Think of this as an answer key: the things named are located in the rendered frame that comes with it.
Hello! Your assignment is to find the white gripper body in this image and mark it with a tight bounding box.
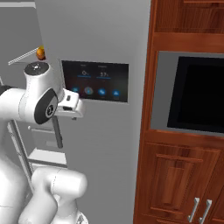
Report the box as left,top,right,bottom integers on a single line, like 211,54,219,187
55,100,87,119

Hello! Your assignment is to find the grey freezer bin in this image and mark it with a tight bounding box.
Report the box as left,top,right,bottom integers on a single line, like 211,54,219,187
27,124,59,149

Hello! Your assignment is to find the white freezer shelf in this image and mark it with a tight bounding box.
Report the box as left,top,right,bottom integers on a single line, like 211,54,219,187
27,147,68,169

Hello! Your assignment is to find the orange peach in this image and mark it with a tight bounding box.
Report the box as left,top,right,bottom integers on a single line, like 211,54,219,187
36,47,46,61

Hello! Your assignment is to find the grey freezer door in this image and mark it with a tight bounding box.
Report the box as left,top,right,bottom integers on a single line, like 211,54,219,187
6,118,35,195

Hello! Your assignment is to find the grey freezer interior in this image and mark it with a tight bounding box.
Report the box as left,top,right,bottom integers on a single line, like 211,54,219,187
0,0,68,224

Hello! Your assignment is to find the grey fridge door with screen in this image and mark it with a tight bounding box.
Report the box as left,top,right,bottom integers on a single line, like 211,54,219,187
34,0,152,224

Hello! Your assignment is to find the wooden panelled cabinet door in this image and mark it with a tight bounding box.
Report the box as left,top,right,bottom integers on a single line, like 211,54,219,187
204,163,224,224
139,141,221,224

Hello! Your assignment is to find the built-in black oven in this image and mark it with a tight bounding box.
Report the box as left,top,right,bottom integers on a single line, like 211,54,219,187
150,50,224,137

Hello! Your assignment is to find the dark grey fridge door handle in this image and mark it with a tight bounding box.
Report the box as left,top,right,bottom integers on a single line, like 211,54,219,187
52,115,64,150

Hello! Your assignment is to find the grey wire freezer shelf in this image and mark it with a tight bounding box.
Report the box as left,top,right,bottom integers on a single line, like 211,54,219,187
8,47,40,66

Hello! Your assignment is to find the tall wooden cabinet frame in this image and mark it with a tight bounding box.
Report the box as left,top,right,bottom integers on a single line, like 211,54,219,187
133,0,224,224

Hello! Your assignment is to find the silver cabinet handle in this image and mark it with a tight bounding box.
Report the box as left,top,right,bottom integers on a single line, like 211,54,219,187
199,199,214,224
187,197,201,224

